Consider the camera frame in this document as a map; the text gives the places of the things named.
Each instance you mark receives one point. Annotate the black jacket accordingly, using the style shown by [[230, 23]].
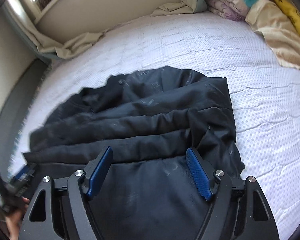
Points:
[[150, 120]]

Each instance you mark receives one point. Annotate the white textured bedspread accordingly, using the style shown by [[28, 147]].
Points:
[[260, 110]]

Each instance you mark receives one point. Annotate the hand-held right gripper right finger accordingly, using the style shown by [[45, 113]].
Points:
[[198, 175]]

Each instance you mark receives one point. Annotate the yellow cloth with black print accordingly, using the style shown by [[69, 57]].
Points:
[[293, 17]]

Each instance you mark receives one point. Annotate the cream blanket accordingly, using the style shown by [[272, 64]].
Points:
[[275, 35]]

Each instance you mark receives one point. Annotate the grey bed frame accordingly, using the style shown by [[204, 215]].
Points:
[[12, 100]]

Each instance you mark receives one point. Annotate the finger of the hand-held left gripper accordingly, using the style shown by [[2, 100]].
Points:
[[23, 176]]

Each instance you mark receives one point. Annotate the white window sill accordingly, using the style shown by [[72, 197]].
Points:
[[55, 7]]

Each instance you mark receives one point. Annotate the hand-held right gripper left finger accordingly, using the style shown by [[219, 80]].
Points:
[[100, 171]]

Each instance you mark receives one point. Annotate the person's left hand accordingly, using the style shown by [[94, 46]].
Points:
[[15, 222]]

